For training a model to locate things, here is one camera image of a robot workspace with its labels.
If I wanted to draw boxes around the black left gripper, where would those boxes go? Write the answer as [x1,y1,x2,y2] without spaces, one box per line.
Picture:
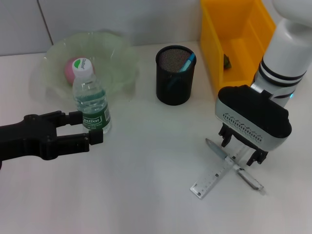
[0,110,104,171]

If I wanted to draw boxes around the clear green-label water bottle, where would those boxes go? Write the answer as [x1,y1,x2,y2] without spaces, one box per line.
[72,57,113,134]

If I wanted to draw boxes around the clear plastic ruler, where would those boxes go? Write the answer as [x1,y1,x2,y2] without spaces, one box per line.
[190,145,252,200]

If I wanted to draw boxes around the pink knitted peach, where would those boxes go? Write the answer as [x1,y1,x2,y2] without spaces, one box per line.
[63,58,75,85]

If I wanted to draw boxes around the green plastic wrapper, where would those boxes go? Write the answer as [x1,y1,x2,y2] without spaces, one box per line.
[222,54,233,70]

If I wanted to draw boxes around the blue children's scissors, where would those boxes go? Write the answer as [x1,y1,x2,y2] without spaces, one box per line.
[167,53,196,90]

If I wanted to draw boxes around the grey white pen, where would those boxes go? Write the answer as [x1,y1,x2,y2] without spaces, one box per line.
[205,138,265,195]

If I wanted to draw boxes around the black mesh pen cup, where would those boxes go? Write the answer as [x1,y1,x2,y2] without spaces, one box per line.
[155,45,197,106]

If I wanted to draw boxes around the green glass fruit plate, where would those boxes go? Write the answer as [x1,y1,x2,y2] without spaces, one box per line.
[30,30,141,103]

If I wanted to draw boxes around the yellow plastic bin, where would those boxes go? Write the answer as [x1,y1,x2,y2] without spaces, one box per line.
[200,0,277,97]

